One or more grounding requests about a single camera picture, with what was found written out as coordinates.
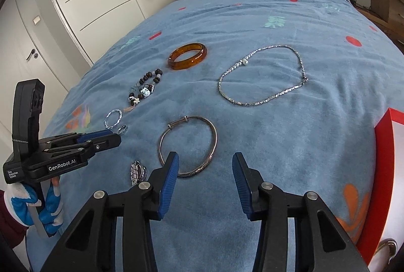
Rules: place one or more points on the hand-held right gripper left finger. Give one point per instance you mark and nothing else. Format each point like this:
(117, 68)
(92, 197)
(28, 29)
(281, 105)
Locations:
(169, 183)

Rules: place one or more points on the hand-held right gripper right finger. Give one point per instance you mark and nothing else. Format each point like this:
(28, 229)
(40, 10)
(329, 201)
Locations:
(241, 183)

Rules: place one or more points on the silver clasp trinket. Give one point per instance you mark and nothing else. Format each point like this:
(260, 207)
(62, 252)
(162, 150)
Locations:
(137, 172)

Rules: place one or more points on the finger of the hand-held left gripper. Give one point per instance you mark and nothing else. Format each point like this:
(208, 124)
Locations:
(107, 142)
(94, 135)

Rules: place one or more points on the red jewelry box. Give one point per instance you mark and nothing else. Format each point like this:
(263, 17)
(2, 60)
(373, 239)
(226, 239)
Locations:
(382, 164)

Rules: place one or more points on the low wooden nightstand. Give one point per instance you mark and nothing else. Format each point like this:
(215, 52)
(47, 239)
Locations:
(388, 30)

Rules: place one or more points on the person's left hand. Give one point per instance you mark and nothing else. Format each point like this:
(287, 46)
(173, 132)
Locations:
(52, 212)

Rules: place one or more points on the person's left forearm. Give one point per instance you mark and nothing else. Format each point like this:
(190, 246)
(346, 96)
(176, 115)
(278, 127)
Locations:
(9, 221)

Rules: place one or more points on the amber bangle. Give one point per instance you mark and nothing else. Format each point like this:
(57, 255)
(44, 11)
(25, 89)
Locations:
(176, 65)

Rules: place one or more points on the light switch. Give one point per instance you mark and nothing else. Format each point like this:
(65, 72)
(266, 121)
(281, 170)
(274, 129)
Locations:
(36, 20)

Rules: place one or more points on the blue printed bedspread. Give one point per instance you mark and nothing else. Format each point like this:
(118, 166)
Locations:
(284, 133)

